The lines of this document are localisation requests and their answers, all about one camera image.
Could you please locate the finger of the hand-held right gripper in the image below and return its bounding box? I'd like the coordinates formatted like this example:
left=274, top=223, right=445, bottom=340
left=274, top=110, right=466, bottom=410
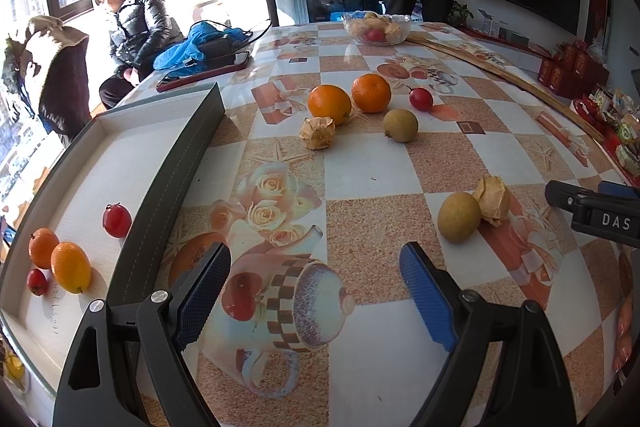
left=545, top=180, right=601, bottom=220
left=597, top=180, right=640, bottom=198

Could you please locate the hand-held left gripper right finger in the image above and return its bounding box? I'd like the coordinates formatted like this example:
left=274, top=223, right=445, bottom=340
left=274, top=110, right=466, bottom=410
left=399, top=241, right=578, bottom=427

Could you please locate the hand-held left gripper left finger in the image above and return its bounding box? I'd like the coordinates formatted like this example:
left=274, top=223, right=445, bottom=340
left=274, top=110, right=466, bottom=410
left=52, top=242, right=232, bottom=427

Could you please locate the dried physalis husk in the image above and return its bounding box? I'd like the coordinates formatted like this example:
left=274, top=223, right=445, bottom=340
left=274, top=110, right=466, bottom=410
left=299, top=116, right=336, bottom=151
left=472, top=176, right=512, bottom=228

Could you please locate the brown asian pear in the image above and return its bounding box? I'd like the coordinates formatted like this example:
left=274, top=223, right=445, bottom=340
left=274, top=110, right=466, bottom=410
left=437, top=191, right=482, bottom=244
left=383, top=108, right=419, bottom=143

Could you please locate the red cherry tomato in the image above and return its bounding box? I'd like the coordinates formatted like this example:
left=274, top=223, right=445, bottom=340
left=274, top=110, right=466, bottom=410
left=406, top=86, right=434, bottom=112
left=102, top=203, right=133, bottom=239
left=26, top=268, right=49, bottom=296

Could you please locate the smooth orange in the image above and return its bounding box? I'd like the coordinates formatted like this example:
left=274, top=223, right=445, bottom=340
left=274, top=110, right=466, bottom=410
left=50, top=241, right=93, bottom=295
left=307, top=84, right=353, bottom=126

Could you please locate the grey cardboard box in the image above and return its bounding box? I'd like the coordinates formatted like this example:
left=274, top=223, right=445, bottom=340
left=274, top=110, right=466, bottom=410
left=0, top=83, right=227, bottom=408

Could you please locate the dimpled tangerine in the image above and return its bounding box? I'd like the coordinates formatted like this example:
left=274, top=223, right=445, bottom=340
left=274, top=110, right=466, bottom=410
left=28, top=227, right=60, bottom=270
left=351, top=73, right=392, bottom=114

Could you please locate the pile of snack packets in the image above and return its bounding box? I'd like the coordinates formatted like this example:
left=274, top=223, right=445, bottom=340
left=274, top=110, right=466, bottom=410
left=592, top=87, right=640, bottom=180

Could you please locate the printed checkered tablecloth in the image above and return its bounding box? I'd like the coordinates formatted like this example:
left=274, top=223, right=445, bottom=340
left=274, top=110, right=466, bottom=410
left=75, top=21, right=640, bottom=427

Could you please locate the stack of red gift boxes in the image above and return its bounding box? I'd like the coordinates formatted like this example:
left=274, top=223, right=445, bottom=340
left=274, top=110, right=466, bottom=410
left=539, top=41, right=610, bottom=100

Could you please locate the long wooden strip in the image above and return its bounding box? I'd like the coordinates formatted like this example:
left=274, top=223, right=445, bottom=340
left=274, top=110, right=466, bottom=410
left=407, top=33, right=606, bottom=144

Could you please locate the low white cabinet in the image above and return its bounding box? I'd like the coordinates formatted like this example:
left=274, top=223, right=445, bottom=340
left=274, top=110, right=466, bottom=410
left=457, top=24, right=556, bottom=62

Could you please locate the small potted plant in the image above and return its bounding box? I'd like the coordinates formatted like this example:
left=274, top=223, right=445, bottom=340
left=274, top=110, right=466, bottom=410
left=447, top=1, right=475, bottom=28

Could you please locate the dark red smartphone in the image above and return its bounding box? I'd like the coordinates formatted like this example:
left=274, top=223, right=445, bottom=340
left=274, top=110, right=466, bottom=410
left=155, top=51, right=251, bottom=94

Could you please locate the clear glass bowl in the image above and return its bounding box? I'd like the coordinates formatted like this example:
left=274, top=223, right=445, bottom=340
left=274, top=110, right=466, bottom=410
left=342, top=11, right=412, bottom=46

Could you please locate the mixed produce heap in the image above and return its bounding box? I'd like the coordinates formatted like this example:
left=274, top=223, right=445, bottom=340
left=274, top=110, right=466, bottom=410
left=347, top=11, right=403, bottom=44

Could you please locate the black power adapter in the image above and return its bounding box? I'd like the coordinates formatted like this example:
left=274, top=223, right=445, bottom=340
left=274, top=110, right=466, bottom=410
left=199, top=34, right=236, bottom=60

